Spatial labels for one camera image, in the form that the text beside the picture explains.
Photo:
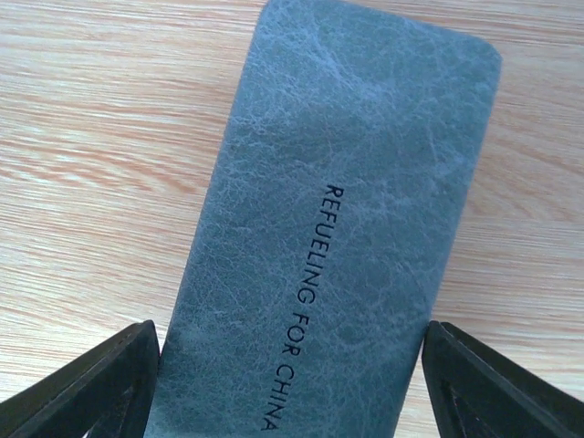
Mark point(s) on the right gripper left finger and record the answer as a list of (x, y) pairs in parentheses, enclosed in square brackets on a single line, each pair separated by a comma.
[(105, 392)]

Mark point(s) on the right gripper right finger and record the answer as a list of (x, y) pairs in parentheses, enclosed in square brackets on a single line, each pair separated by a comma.
[(477, 392)]

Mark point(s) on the blue-grey glasses case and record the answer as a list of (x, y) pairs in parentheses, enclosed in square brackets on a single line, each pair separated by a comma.
[(326, 229)]

